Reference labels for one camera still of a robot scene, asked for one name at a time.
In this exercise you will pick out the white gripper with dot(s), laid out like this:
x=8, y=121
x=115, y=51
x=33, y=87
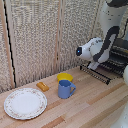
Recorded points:
x=93, y=65

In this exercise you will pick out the blue mug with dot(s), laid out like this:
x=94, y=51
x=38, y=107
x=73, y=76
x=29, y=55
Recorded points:
x=65, y=89

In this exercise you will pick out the black dish rack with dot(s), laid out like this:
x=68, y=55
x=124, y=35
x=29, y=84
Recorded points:
x=118, y=58

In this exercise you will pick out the yellow bowl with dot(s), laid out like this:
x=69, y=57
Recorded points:
x=65, y=77

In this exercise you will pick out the white blurry object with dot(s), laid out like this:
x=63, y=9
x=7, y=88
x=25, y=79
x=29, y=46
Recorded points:
x=122, y=120

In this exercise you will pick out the white black Franka robot arm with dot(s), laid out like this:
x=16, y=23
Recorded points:
x=108, y=20

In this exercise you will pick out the white plate with patterned rim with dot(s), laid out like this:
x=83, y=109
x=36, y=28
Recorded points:
x=25, y=103

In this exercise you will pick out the orange yellow block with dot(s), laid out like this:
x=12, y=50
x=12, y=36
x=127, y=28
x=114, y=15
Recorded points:
x=42, y=86

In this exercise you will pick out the beige woven folding screen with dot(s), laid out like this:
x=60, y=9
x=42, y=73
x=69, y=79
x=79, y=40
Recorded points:
x=33, y=40

